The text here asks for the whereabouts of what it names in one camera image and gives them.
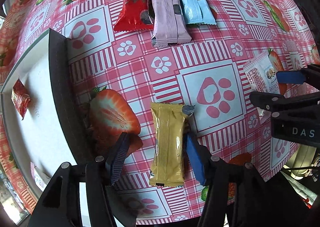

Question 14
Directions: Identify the pink strawberry pattern tablecloth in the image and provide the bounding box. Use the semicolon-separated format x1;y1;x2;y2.
1;0;318;225

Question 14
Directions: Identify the white black-rimmed storage box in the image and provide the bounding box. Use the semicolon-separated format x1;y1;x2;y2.
0;27;83;192

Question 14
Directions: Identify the small red packet in box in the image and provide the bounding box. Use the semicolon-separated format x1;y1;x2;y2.
11;79;31;119

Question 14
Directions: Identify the pink snack bar packet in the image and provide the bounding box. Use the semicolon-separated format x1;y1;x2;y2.
151;0;191;48

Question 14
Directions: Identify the white printed snack packet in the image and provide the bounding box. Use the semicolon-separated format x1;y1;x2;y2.
242;52;282;118

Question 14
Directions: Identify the light blue snack bar packet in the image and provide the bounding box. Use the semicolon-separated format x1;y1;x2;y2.
181;0;216;25

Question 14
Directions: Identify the red snack bar packet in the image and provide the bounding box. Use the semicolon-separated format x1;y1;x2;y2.
114;0;153;32

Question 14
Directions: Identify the yellow snack bar packet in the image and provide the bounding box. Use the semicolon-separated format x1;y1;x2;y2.
149;103;195;187

